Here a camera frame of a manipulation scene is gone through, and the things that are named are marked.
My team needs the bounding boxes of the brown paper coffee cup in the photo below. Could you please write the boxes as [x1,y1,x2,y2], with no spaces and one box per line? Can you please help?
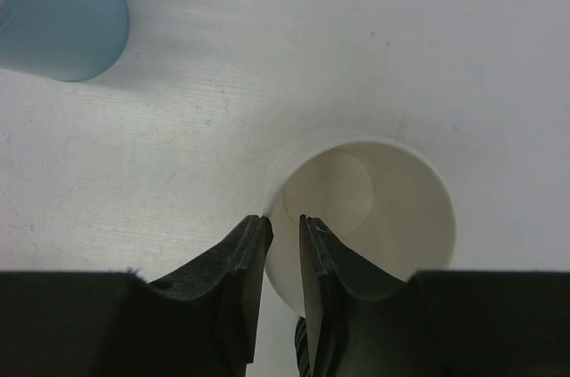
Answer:
[263,127,457,315]

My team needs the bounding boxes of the light blue cylindrical container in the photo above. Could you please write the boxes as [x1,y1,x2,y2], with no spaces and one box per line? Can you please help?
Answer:
[1,0,130,82]

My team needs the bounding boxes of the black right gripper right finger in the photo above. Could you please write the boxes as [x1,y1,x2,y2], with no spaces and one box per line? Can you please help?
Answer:
[298,216,417,376]

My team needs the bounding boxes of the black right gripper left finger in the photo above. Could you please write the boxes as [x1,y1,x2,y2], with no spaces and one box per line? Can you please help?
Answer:
[149,215,273,376]

